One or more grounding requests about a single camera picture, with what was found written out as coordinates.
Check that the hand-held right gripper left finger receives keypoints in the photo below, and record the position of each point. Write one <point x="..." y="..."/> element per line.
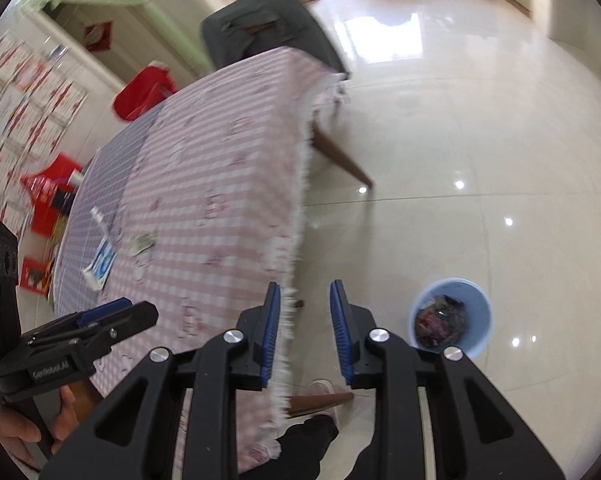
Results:
<point x="272" y="332"/>

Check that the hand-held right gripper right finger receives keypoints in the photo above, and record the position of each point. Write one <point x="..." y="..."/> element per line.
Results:
<point x="338" y="332"/>

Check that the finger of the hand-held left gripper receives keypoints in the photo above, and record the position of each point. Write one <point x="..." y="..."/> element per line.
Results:
<point x="130" y="320"/>
<point x="103" y="312"/>

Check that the blue plastic bin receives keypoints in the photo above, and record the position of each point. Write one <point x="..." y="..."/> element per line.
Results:
<point x="480" y="320"/>

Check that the person's left hand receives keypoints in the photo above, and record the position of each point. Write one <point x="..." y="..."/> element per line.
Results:
<point x="10" y="430"/>

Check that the red flat box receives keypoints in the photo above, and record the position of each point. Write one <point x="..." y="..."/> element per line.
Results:
<point x="35" y="276"/>

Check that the white blue toothpaste tube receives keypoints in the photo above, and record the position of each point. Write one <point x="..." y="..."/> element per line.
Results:
<point x="103" y="260"/>

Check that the pink right slipper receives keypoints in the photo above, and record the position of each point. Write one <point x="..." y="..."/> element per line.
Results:
<point x="323" y="395"/>

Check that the green small packet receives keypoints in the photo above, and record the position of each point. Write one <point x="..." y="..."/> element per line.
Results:
<point x="140" y="243"/>

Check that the pile of wrappers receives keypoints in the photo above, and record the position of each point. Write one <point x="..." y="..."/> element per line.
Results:
<point x="440" y="322"/>

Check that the person's right leg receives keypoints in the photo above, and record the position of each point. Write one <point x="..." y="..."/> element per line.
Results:
<point x="308" y="440"/>

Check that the red paper bag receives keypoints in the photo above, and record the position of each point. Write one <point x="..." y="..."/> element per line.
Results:
<point x="48" y="190"/>

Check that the blue checked cloth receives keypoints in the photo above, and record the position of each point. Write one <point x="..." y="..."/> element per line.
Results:
<point x="95" y="185"/>

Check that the white paper cup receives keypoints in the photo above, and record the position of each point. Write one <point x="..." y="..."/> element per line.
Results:
<point x="75" y="178"/>

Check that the pink checked tablecloth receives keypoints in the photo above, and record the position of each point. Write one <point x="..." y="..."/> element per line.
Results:
<point x="220" y="160"/>

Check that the red door decoration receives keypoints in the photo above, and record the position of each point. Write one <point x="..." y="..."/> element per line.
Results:
<point x="99" y="36"/>

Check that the chair with grey jacket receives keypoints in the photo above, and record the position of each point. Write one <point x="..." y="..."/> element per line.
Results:
<point x="280" y="15"/>

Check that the wall of framed certificates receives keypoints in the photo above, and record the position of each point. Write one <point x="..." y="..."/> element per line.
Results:
<point x="20" y="110"/>

